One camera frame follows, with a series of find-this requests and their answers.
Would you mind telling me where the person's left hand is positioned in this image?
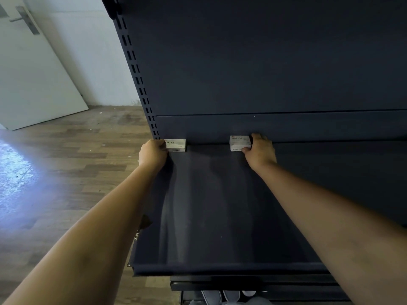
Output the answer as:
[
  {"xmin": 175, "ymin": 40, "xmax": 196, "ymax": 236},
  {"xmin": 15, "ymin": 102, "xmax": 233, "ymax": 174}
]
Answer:
[{"xmin": 138, "ymin": 139, "xmax": 169, "ymax": 176}]

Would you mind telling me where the person's right hand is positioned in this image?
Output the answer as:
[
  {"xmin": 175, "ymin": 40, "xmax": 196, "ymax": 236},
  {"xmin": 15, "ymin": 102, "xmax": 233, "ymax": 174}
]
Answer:
[{"xmin": 242, "ymin": 133, "xmax": 278, "ymax": 173}]

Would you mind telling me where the small white box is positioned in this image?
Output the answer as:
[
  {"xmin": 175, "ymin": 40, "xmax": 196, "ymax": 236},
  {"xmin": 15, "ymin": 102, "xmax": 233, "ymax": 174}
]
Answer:
[
  {"xmin": 164, "ymin": 138, "xmax": 187, "ymax": 153},
  {"xmin": 229, "ymin": 134, "xmax": 253, "ymax": 153}
]

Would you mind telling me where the dark metal shelf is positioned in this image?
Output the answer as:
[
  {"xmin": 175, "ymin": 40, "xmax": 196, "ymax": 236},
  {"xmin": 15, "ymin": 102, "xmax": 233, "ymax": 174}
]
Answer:
[{"xmin": 100, "ymin": 0, "xmax": 407, "ymax": 305}]

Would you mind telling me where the person's left forearm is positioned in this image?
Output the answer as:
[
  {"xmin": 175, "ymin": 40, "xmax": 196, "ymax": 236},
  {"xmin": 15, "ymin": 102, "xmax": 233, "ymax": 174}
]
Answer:
[{"xmin": 3, "ymin": 163, "xmax": 161, "ymax": 305}]

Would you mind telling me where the person's right forearm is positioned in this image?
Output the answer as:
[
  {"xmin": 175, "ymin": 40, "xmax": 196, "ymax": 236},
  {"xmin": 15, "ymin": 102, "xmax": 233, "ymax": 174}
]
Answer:
[{"xmin": 253, "ymin": 161, "xmax": 407, "ymax": 305}]

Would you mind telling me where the grey slipper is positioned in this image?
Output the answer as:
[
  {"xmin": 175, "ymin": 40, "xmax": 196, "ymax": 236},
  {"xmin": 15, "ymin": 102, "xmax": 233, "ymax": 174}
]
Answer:
[
  {"xmin": 201, "ymin": 290, "xmax": 223, "ymax": 305},
  {"xmin": 223, "ymin": 289, "xmax": 242, "ymax": 305}
]

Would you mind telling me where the metal door handle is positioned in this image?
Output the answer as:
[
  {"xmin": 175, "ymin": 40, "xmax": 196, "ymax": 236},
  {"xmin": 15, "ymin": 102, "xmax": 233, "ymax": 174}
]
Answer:
[{"xmin": 9, "ymin": 6, "xmax": 40, "ymax": 36}]

